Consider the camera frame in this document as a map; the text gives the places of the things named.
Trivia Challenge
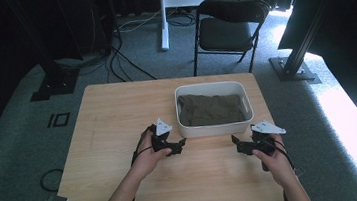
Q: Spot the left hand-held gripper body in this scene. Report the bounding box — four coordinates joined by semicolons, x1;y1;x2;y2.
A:
147;114;184;160

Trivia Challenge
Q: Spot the person's left hand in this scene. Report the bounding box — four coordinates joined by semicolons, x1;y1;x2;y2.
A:
127;126;177;183

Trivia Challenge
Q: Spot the person's right hand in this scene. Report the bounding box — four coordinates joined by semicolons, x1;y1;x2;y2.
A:
250;131;298;190

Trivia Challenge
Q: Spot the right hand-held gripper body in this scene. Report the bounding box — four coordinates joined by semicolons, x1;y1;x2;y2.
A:
239;117;291;176

